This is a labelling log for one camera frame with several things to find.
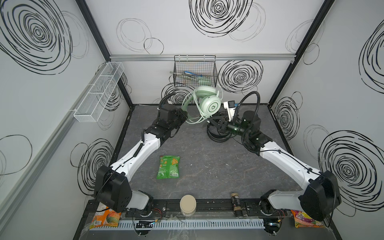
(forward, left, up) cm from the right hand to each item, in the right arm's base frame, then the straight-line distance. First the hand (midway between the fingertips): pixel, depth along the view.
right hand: (207, 119), depth 69 cm
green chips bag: (-12, +21, -29) cm, 37 cm away
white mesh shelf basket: (+17, +68, -9) cm, 71 cm away
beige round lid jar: (-31, +9, -26) cm, 41 cm away
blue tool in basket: (+36, +12, +2) cm, 39 cm away
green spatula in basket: (+28, +2, +1) cm, 28 cm away
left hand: (+9, +9, -4) cm, 14 cm away
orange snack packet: (-36, +48, -29) cm, 66 cm away
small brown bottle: (-31, -15, -30) cm, 46 cm away
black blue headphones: (+13, -9, -32) cm, 36 cm away
